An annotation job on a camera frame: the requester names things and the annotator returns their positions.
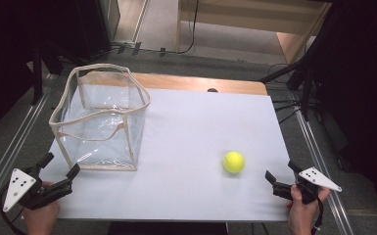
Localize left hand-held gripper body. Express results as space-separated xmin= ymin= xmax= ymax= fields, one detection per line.
xmin=2 ymin=165 xmax=73 ymax=213

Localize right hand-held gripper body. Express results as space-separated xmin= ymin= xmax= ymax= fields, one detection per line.
xmin=272 ymin=165 xmax=344 ymax=206

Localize clear plastic storage bag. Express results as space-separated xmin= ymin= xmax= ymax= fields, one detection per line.
xmin=48 ymin=63 xmax=152 ymax=172

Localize yellow tennis ball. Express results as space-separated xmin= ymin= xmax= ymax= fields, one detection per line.
xmin=222 ymin=150 xmax=246 ymax=174

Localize person's left hand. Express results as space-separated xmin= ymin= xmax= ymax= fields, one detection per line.
xmin=21 ymin=180 xmax=62 ymax=235

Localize person's right hand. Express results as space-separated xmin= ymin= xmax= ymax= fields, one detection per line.
xmin=286 ymin=183 xmax=332 ymax=235

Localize white table mat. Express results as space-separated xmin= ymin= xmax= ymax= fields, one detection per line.
xmin=38 ymin=87 xmax=297 ymax=223

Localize black tripod stand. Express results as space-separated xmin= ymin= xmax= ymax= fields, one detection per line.
xmin=259 ymin=0 xmax=351 ymax=122

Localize wooden table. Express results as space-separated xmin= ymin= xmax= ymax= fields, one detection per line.
xmin=77 ymin=70 xmax=269 ymax=97

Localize light wooden furniture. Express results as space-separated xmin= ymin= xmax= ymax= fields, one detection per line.
xmin=175 ymin=0 xmax=333 ymax=66

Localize metal floor rail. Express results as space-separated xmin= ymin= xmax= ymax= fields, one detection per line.
xmin=0 ymin=73 xmax=58 ymax=223
xmin=292 ymin=104 xmax=355 ymax=235

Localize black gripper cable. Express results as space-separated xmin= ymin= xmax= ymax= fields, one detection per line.
xmin=0 ymin=185 xmax=27 ymax=235
xmin=310 ymin=196 xmax=325 ymax=235

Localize black floor cables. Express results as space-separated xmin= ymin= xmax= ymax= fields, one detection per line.
xmin=266 ymin=63 xmax=307 ymax=125

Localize black hanging cable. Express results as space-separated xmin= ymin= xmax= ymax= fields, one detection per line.
xmin=175 ymin=0 xmax=200 ymax=55

